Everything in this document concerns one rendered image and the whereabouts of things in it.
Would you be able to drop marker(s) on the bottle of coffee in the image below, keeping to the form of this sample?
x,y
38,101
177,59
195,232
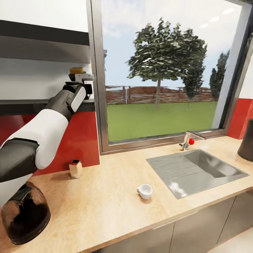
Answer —
x,y
78,70

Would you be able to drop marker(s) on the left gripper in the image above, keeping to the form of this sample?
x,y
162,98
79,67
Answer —
x,y
88,88

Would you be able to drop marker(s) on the fixed window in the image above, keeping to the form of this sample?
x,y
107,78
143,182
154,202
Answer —
x,y
164,67

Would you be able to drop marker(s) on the water glass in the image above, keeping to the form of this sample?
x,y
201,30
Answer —
x,y
76,169

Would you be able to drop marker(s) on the countertop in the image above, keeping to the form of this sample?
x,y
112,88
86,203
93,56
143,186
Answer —
x,y
103,206

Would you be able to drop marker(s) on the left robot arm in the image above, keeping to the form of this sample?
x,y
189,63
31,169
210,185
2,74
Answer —
x,y
34,146

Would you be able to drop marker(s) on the electric kettle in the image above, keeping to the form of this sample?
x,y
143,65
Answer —
x,y
26,214

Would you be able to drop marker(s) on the coffee cup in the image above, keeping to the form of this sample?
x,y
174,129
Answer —
x,y
145,191

